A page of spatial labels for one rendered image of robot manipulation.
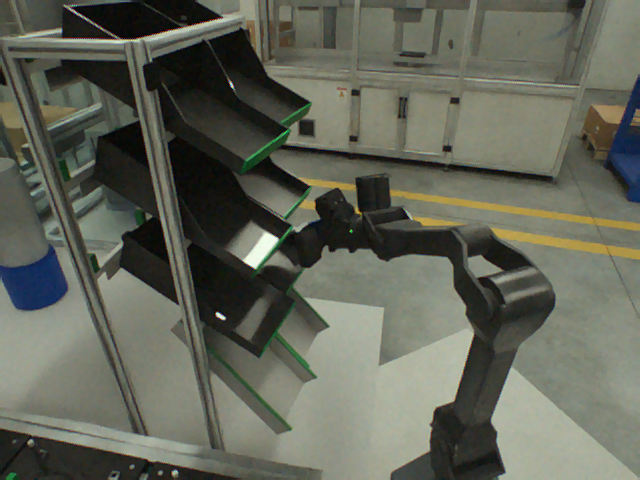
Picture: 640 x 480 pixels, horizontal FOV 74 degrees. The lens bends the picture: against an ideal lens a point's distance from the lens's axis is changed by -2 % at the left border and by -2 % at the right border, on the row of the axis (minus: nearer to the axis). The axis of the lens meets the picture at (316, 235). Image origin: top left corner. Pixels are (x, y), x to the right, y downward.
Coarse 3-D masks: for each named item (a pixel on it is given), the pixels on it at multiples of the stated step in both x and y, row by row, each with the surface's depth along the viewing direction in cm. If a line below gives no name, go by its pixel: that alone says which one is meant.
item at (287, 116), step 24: (144, 0) 65; (168, 0) 70; (192, 0) 73; (192, 24) 75; (216, 48) 76; (240, 48) 74; (240, 72) 76; (264, 72) 75; (240, 96) 70; (264, 96) 74; (288, 96) 75; (288, 120) 67
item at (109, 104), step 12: (108, 96) 123; (108, 108) 125; (108, 120) 127; (120, 120) 129; (0, 132) 137; (12, 156) 142; (132, 204) 142; (132, 216) 144; (48, 240) 158; (60, 240) 157; (108, 252) 155
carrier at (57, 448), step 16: (32, 448) 70; (48, 448) 80; (64, 448) 80; (80, 448) 80; (16, 464) 77; (32, 464) 77; (48, 464) 77; (64, 464) 77; (80, 464) 77; (96, 464) 77; (112, 464) 77; (128, 464) 77; (144, 464) 77
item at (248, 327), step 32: (160, 224) 77; (128, 256) 69; (160, 256) 76; (192, 256) 79; (160, 288) 70; (224, 288) 77; (256, 288) 80; (224, 320) 72; (256, 320) 75; (256, 352) 69
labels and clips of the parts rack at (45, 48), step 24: (24, 48) 49; (48, 48) 49; (72, 48) 48; (96, 48) 47; (120, 48) 47; (0, 72) 51; (48, 72) 57; (72, 72) 61; (144, 72) 47; (144, 216) 81; (96, 264) 69
